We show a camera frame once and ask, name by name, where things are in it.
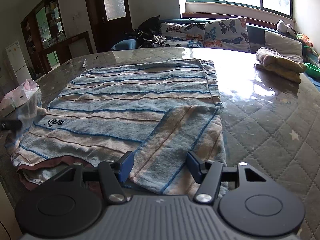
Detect blue chair back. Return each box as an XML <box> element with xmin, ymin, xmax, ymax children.
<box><xmin>111</xmin><ymin>39</ymin><xmax>137</xmax><ymax>51</ymax></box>

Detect right butterfly pattern cushion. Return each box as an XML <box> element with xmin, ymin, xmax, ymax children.
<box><xmin>203</xmin><ymin>17</ymin><xmax>251</xmax><ymax>53</ymax></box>

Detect colourful plush toys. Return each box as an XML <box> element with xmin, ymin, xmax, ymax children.
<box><xmin>296</xmin><ymin>33</ymin><xmax>313</xmax><ymax>48</ymax></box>

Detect left butterfly pattern cushion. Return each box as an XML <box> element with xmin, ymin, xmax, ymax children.
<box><xmin>159</xmin><ymin>23</ymin><xmax>205</xmax><ymax>48</ymax></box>

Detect dark wooden door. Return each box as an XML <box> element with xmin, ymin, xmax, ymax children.
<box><xmin>86</xmin><ymin>0</ymin><xmax>132</xmax><ymax>53</ymax></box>

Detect black marker pen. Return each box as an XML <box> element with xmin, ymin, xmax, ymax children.
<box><xmin>81</xmin><ymin>59</ymin><xmax>87</xmax><ymax>69</ymax></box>

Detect white refrigerator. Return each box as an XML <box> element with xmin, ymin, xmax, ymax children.
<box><xmin>5</xmin><ymin>41</ymin><xmax>31</xmax><ymax>85</ymax></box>

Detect folded yellow beige cloth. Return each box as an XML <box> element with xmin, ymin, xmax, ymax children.
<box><xmin>255</xmin><ymin>47</ymin><xmax>306</xmax><ymax>84</ymax></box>

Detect dark wooden cabinet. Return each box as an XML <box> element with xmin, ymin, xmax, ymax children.
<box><xmin>21</xmin><ymin>0</ymin><xmax>93</xmax><ymax>80</ymax></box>

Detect pink white plastic bag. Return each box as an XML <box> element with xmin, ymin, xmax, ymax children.
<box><xmin>1</xmin><ymin>79</ymin><xmax>48</xmax><ymax>121</ymax></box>

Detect striped blue beige towel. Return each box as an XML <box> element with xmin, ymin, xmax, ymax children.
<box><xmin>4</xmin><ymin>59</ymin><xmax>226</xmax><ymax>195</ymax></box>

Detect white plush toy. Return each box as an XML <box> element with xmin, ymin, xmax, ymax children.
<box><xmin>276</xmin><ymin>20</ymin><xmax>297</xmax><ymax>36</ymax></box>

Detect green plastic basin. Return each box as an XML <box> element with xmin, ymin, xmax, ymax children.
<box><xmin>305</xmin><ymin>63</ymin><xmax>320</xmax><ymax>79</ymax></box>

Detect butterfly pattern cushion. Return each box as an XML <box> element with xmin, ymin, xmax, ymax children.
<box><xmin>159</xmin><ymin>23</ymin><xmax>205</xmax><ymax>48</ymax></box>
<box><xmin>203</xmin><ymin>17</ymin><xmax>251</xmax><ymax>53</ymax></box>

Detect black bag on sofa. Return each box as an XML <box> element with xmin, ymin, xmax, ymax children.
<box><xmin>129</xmin><ymin>15</ymin><xmax>161</xmax><ymax>48</ymax></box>

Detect grey white cushion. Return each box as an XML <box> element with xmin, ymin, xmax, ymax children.
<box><xmin>265</xmin><ymin>30</ymin><xmax>304</xmax><ymax>63</ymax></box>

